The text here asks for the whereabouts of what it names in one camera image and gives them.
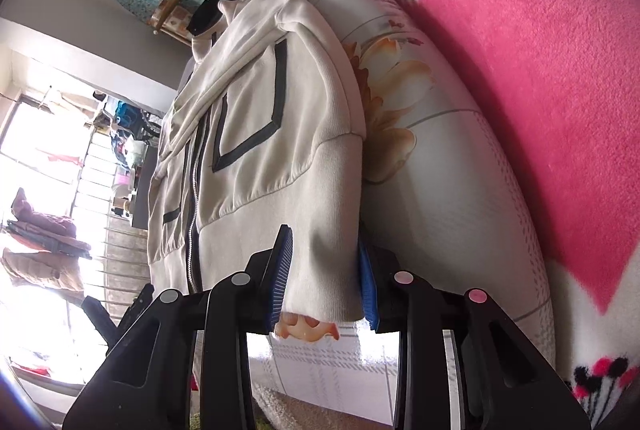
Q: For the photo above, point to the cream zip jacket black trim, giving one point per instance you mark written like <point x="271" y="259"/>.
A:
<point x="280" y="170"/>

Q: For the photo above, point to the grey cabinet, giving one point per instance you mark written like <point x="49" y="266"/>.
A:
<point x="145" y="195"/>

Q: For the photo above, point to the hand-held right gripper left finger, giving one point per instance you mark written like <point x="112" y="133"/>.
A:
<point x="280" y="280"/>

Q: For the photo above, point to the hanging brown jacket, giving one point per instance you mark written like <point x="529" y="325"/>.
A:
<point x="40" y="270"/>

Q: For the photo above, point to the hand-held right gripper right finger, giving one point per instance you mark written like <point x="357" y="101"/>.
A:
<point x="370" y="290"/>

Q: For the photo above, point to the pink white fleece blanket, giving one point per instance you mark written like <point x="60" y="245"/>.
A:
<point x="525" y="60"/>

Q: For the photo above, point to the pile of clothes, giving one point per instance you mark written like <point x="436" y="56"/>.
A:
<point x="125" y="120"/>

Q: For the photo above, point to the black bag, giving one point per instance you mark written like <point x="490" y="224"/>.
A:
<point x="207" y="13"/>

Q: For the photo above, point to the wooden chair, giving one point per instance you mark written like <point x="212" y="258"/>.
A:
<point x="170" y="10"/>

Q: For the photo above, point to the bed with plaid floral sheet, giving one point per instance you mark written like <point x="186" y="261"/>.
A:
<point x="450" y="210"/>

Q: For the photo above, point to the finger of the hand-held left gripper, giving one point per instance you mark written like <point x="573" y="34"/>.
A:
<point x="136" y="307"/>
<point x="100" y="322"/>

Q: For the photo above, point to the wheelchair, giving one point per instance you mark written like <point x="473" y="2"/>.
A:
<point x="145" y="123"/>

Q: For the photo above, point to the metal window railing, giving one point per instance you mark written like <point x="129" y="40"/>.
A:
<point x="110" y="230"/>

